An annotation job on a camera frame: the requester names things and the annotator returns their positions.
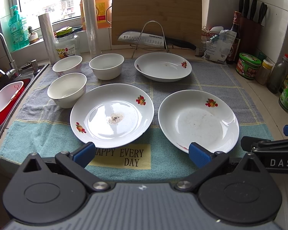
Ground green dish soap bottle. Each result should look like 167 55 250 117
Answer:
8 5 29 51

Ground short plastic wrap roll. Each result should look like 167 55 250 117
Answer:
38 13 60 65

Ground bamboo cutting board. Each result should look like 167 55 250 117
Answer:
112 0 202 47

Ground steel kitchen faucet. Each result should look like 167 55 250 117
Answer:
0 33 20 77

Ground dark soy sauce bottle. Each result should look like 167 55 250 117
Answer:
226 10 242 66

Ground wire knife rack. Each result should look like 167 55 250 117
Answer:
131 20 169 58

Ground plain white bowl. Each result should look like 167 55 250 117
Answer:
89 53 125 81

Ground orange oil bottle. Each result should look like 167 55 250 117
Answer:
79 0 112 31

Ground yellow lid spice jar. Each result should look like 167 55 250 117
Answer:
255 59 274 85

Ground grey blue checked towel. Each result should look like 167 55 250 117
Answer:
0 60 272 182

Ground tall plastic wrap roll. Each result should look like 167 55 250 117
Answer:
83 0 101 58

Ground white bowl pink flowers front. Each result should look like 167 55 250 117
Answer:
47 73 87 108

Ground red white basin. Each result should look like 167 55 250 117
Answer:
0 78 31 125

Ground steel cleaver knife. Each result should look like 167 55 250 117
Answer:
118 31 197 50

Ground white bowl pink flowers back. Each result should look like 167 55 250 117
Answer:
52 56 83 77

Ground green lidded sauce tub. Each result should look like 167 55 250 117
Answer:
236 53 262 80

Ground white bowl pink flowers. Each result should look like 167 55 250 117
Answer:
52 56 83 77
47 73 87 108

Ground white plastic food bag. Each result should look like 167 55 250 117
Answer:
203 26 237 64

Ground dark wooden knife block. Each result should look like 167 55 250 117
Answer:
238 0 267 55

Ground glass jar green lid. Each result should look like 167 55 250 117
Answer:
55 26 80 59

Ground dark glass condiment bottle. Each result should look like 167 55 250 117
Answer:
266 53 288 94

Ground small potted plant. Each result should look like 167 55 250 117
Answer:
28 26 39 44

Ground white plate with food residue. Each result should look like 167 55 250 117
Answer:
70 84 154 149

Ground steel sink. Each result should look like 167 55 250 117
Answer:
0 63 49 138

